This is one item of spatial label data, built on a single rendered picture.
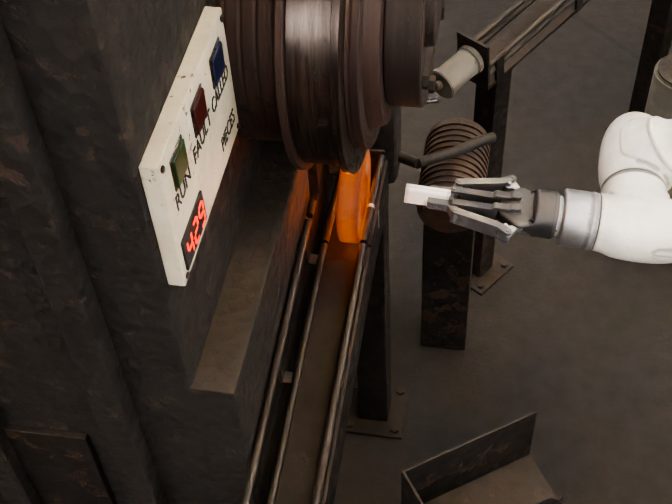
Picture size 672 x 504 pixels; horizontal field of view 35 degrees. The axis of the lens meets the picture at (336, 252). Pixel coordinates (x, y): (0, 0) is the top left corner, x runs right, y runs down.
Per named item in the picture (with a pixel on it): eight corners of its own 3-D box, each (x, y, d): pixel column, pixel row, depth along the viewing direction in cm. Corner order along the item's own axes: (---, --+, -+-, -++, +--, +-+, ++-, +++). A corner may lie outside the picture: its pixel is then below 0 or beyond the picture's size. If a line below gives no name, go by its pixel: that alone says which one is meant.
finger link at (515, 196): (522, 199, 165) (523, 193, 166) (450, 187, 166) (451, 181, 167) (518, 216, 168) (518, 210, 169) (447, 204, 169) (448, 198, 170)
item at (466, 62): (429, 89, 201) (427, 66, 196) (460, 63, 204) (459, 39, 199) (453, 104, 198) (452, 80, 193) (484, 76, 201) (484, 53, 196)
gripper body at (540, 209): (551, 252, 166) (492, 242, 167) (553, 212, 171) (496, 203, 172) (561, 219, 160) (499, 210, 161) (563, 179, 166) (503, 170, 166)
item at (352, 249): (322, 261, 172) (322, 258, 171) (342, 178, 184) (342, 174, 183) (368, 266, 171) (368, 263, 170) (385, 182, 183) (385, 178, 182)
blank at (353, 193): (345, 244, 177) (365, 246, 177) (332, 239, 162) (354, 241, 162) (354, 151, 178) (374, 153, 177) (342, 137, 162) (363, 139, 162)
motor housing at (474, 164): (411, 356, 238) (414, 188, 198) (423, 280, 252) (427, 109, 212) (470, 363, 236) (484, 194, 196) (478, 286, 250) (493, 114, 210)
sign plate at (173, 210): (168, 285, 117) (137, 167, 103) (224, 125, 134) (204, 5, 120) (188, 287, 117) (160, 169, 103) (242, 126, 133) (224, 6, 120)
